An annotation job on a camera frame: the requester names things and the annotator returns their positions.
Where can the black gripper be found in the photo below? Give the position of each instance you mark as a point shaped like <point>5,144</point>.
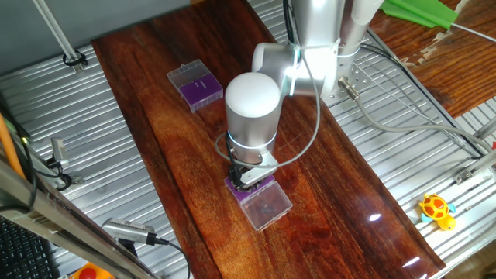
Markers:
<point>252,185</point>

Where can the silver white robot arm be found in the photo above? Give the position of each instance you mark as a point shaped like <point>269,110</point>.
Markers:
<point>252,112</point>

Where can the purple pipette tip box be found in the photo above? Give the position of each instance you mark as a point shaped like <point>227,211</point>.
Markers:
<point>201,91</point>
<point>267,205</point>

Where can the dark wooden board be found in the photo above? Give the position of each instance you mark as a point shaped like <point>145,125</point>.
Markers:
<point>310,174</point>

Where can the orange emergency stop button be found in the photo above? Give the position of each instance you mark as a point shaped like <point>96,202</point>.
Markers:
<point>89,272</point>

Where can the yellow orange turtle toy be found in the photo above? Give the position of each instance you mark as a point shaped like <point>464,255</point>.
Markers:
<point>436,209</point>

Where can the black keyboard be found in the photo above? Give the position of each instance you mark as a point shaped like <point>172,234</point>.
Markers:
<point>23,255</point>

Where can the green cloth flag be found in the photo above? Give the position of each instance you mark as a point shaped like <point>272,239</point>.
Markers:
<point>422,11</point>

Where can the orange tube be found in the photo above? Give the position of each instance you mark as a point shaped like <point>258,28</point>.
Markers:
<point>8,149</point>

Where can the silver ribbed camera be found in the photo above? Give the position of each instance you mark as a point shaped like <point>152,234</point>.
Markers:
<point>128,230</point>

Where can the black camera stand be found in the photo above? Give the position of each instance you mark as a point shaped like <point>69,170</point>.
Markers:
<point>128,247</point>

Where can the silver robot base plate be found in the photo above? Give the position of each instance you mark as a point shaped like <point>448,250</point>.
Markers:
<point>360,77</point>

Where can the small grey camera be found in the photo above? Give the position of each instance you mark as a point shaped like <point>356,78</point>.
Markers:
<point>59,151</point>

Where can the large aluminium frame beam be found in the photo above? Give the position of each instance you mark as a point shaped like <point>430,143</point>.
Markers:
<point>58,228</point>

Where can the aluminium strut with bracket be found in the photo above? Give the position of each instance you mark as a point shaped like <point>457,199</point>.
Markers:
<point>463,176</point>

